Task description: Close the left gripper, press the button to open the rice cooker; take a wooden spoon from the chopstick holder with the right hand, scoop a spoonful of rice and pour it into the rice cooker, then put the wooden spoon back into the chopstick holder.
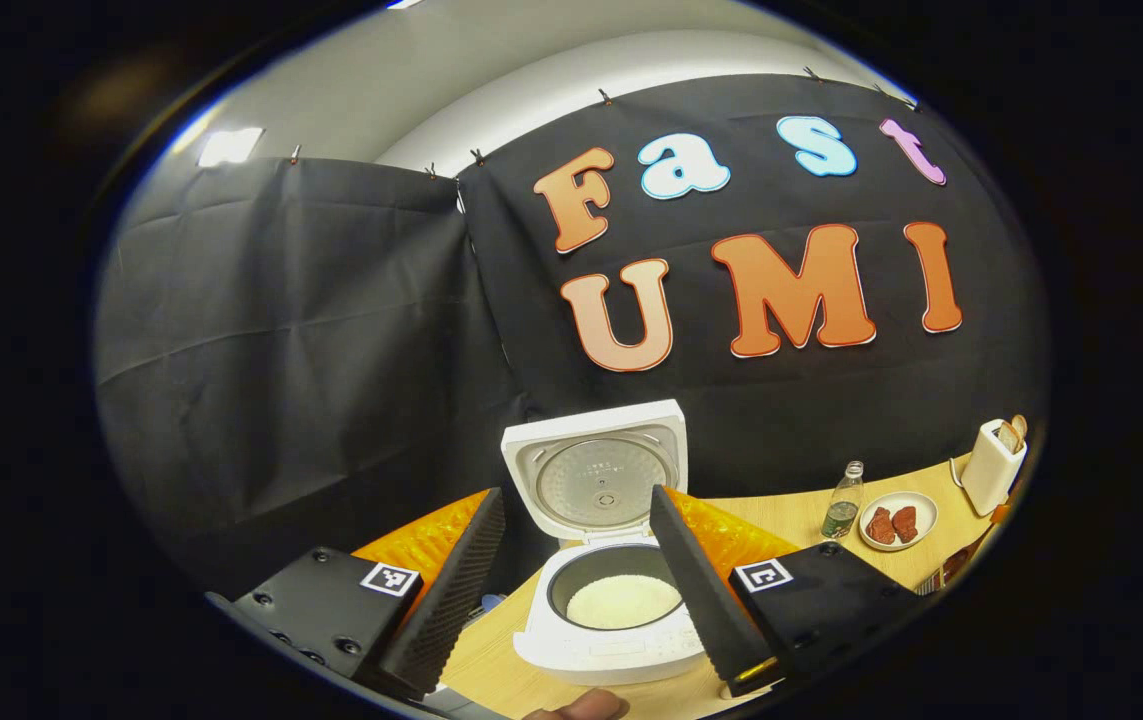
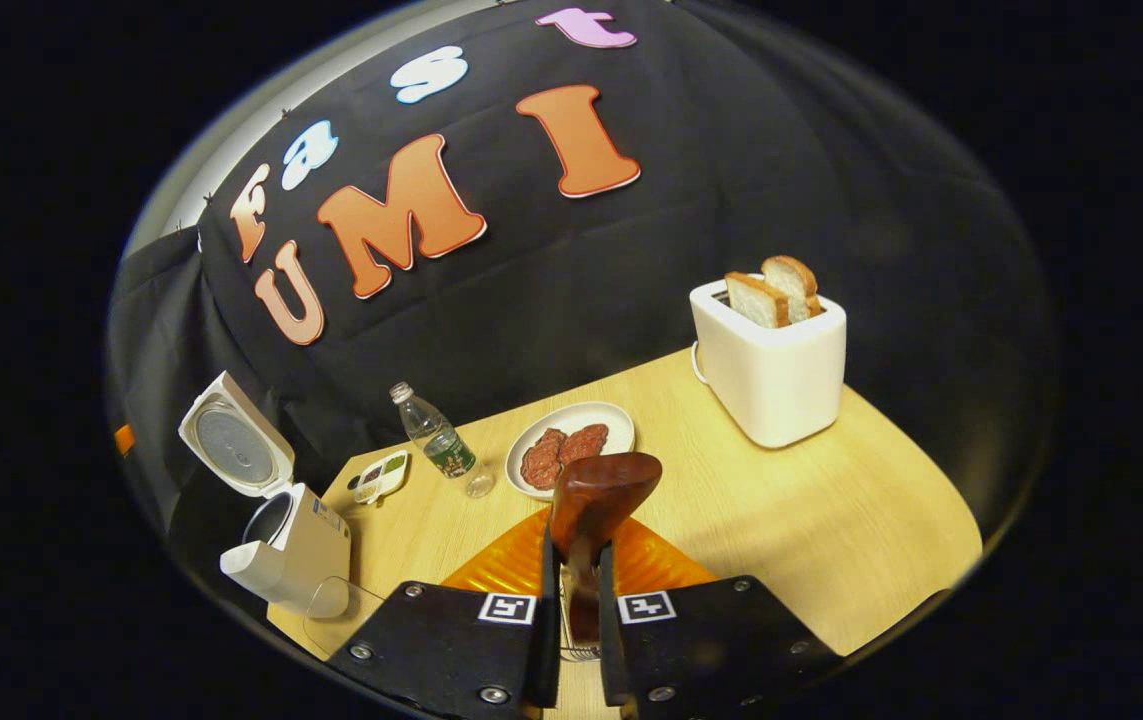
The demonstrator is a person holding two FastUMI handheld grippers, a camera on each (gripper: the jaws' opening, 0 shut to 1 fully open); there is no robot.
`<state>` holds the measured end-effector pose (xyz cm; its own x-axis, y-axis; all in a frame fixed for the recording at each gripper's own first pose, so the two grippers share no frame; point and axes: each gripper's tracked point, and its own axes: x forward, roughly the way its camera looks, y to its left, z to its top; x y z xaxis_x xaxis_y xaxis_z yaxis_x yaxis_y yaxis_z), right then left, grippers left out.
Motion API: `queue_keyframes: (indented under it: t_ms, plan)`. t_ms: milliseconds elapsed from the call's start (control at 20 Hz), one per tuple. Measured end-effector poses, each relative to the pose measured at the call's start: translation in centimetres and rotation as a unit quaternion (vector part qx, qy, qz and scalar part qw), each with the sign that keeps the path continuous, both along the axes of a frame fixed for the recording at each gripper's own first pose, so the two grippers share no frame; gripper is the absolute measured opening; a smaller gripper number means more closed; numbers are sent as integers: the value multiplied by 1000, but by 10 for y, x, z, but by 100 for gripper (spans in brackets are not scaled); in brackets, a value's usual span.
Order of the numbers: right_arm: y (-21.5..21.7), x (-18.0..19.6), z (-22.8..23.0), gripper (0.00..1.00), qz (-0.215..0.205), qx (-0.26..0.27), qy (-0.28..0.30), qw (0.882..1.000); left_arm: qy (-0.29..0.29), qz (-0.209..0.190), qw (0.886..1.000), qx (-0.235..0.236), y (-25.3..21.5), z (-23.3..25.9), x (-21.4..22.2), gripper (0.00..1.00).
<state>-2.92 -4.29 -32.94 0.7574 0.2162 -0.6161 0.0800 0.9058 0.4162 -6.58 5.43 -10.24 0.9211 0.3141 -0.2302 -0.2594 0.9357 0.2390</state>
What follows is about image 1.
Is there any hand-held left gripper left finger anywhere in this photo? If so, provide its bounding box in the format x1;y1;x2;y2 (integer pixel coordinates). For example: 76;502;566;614
205;487;509;702

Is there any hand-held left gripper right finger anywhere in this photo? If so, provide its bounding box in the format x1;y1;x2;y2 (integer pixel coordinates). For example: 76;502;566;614
649;483;943;700

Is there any white rice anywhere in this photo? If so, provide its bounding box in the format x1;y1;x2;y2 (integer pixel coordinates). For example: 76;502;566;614
566;575;682;631

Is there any white rice cooker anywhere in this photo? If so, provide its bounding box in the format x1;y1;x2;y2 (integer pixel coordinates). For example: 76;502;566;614
501;400;732;687

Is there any clear glass bottle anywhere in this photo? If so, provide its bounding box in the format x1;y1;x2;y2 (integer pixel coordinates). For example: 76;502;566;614
821;461;865;541

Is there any white round plate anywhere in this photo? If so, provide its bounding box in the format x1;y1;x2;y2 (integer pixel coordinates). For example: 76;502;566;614
858;491;939;553

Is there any white toaster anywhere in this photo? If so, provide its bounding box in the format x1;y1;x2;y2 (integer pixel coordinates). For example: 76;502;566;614
961;420;1029;517

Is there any black backdrop cloth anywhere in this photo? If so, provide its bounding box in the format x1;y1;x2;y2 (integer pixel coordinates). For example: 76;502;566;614
94;72;1050;591

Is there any row of black cloth clips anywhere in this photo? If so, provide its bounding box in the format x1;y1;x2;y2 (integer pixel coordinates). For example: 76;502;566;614
289;66;922;181

